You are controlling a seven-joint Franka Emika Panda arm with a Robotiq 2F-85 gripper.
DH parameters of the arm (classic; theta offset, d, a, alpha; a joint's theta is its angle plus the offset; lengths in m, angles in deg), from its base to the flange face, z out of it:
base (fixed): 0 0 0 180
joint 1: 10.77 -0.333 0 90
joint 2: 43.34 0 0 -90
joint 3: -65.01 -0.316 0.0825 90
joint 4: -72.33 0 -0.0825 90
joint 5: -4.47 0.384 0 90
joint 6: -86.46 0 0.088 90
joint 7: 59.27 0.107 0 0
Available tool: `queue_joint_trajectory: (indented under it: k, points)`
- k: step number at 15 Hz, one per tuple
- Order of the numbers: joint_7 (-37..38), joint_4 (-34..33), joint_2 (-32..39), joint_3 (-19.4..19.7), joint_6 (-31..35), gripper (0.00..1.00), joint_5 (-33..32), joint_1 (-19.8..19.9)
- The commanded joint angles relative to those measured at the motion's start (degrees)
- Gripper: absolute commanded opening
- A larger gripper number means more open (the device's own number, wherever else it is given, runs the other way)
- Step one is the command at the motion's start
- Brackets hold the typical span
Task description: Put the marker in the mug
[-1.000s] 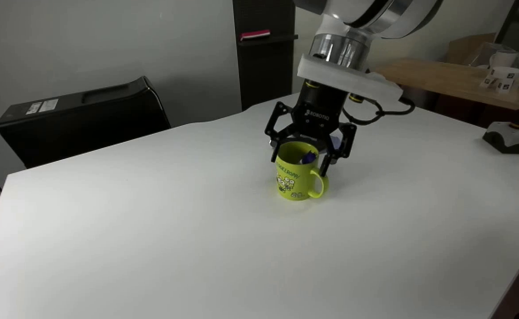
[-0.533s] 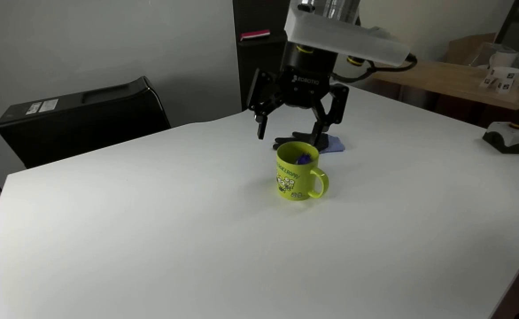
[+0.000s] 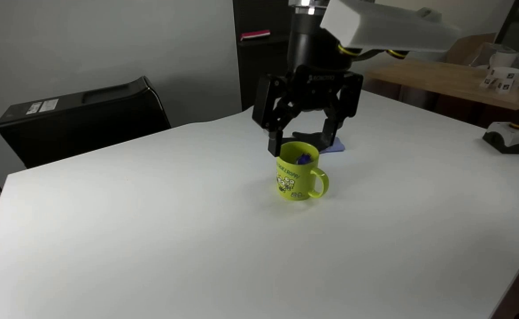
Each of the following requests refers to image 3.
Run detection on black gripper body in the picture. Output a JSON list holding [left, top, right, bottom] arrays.
[[269, 12, 358, 115]]

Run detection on lime green mug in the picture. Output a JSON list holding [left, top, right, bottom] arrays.
[[273, 140, 331, 202]]

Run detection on dark tall cabinet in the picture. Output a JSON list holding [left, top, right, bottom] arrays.
[[232, 0, 299, 111]]

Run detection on pink flat item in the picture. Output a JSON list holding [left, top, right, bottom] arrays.
[[237, 28, 273, 42]]

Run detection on wooden side table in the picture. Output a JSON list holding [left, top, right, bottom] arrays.
[[361, 33, 519, 117]]

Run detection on white printed cup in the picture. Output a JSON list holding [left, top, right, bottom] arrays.
[[483, 51, 519, 95]]

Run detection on black and white button device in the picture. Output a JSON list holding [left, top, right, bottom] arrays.
[[480, 118, 519, 157]]

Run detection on black computer case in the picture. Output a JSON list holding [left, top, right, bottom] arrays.
[[0, 74, 173, 170]]

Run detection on yellow black striped cable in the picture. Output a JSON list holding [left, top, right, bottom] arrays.
[[335, 42, 409, 62]]

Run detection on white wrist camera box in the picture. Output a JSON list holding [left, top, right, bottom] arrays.
[[319, 0, 464, 53]]

